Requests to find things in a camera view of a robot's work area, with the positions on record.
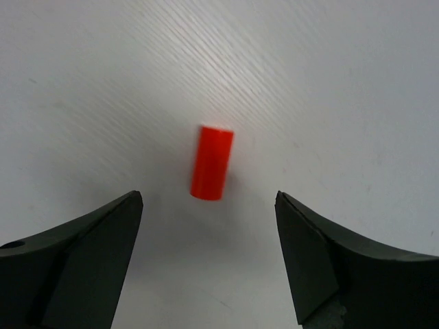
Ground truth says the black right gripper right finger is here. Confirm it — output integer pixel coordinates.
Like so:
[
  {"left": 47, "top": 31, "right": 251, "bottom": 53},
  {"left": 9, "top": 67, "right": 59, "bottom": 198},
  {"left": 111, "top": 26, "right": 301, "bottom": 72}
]
[{"left": 275, "top": 192, "right": 438, "bottom": 328}]

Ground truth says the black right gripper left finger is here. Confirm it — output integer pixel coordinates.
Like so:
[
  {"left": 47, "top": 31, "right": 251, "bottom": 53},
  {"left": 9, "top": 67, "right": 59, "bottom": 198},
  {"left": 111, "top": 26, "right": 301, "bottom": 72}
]
[{"left": 1, "top": 191, "right": 143, "bottom": 328}]

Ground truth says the red cylinder block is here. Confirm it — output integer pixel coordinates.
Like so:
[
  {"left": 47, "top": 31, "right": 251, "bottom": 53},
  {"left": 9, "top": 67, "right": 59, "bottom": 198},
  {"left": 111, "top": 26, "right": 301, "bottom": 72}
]
[{"left": 190, "top": 125, "right": 234, "bottom": 201}]

